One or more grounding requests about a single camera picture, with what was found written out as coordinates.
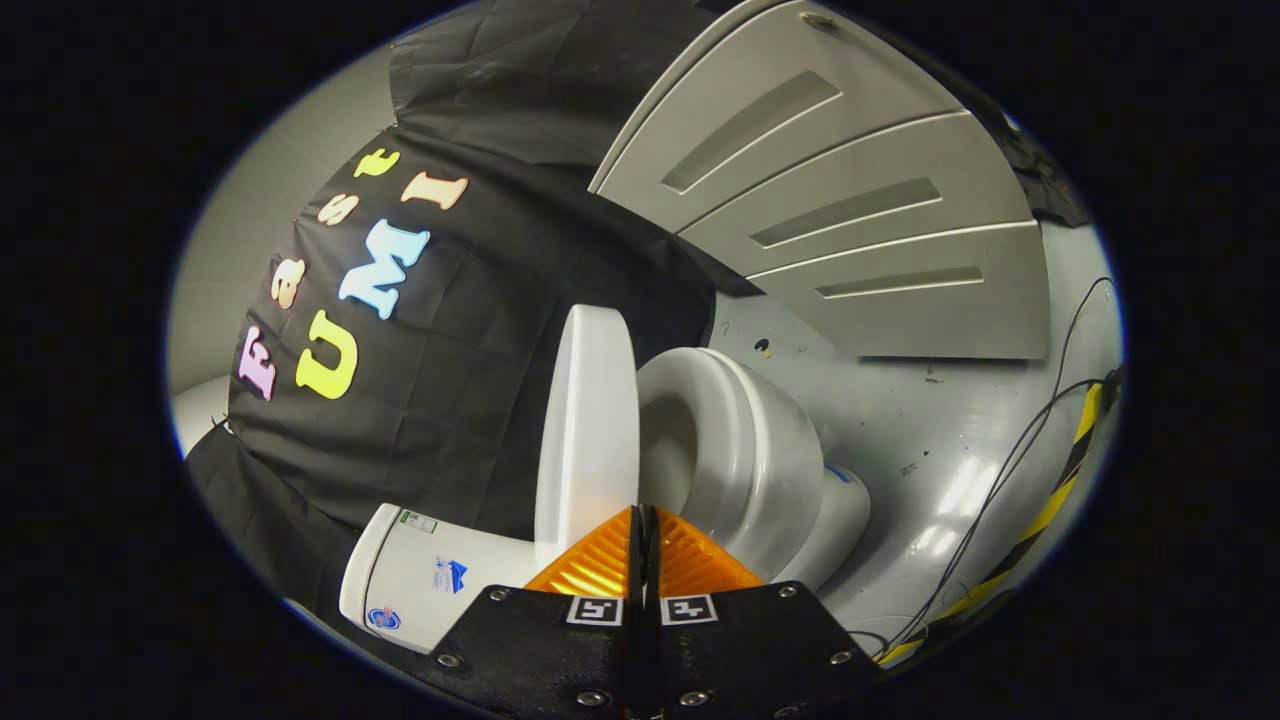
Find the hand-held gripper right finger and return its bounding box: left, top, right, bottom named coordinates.
left=640, top=505, right=881, bottom=720

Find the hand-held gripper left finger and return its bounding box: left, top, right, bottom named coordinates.
left=415, top=505, right=646, bottom=720

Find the white toilet lid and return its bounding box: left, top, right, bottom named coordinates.
left=533, top=305, right=641, bottom=571

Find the white ceramic toilet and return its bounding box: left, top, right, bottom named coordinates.
left=338, top=347, right=871, bottom=656

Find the black backdrop cloth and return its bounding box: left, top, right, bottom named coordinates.
left=185, top=0, right=1091, bottom=641

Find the yellow black floor tape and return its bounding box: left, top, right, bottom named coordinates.
left=875, top=380, right=1106, bottom=666

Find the white drawer cabinet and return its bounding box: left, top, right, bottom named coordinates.
left=588, top=0, right=1051, bottom=361

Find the black cable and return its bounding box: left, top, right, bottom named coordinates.
left=885, top=278, right=1116, bottom=656
left=900, top=378, right=1109, bottom=641

